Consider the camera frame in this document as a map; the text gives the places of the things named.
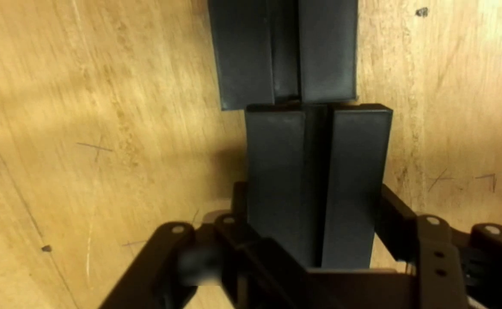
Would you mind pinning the black grooved track piece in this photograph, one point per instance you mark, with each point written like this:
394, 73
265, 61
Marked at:
244, 52
279, 183

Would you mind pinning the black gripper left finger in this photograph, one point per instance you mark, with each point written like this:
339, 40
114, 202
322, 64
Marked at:
165, 264

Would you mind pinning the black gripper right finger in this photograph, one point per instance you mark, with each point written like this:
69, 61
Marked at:
440, 264

